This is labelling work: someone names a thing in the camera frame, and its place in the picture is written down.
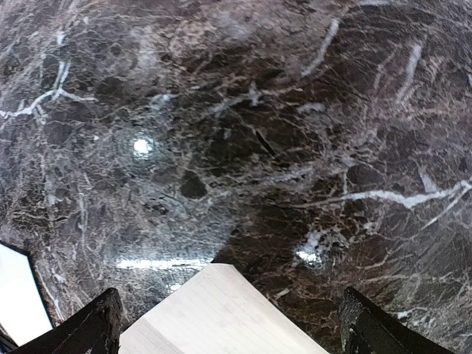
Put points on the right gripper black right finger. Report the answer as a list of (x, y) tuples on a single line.
[(366, 328)]

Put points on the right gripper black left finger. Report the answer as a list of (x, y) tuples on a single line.
[(93, 329)]

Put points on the lined paper letter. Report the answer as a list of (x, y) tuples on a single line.
[(216, 311)]

